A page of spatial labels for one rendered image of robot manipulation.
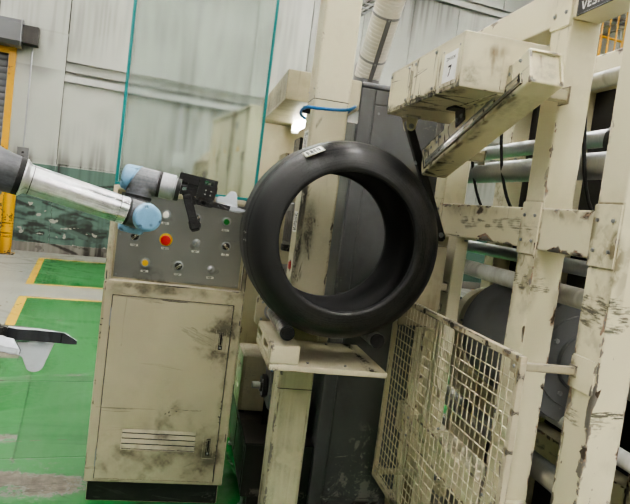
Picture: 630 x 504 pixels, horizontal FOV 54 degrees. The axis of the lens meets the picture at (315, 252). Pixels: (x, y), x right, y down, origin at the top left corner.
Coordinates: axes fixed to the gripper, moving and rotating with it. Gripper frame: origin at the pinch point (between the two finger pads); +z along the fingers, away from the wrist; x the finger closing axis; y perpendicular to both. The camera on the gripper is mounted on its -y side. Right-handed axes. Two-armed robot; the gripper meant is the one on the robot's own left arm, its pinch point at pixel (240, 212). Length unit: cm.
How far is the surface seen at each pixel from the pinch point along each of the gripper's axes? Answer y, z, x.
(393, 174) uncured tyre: 21.6, 39.5, -12.5
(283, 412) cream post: -67, 34, 28
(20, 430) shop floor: -133, -69, 133
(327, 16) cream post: 72, 15, 28
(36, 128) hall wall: 39, -269, 869
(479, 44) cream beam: 57, 47, -34
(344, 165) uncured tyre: 20.3, 24.5, -12.7
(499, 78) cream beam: 51, 54, -34
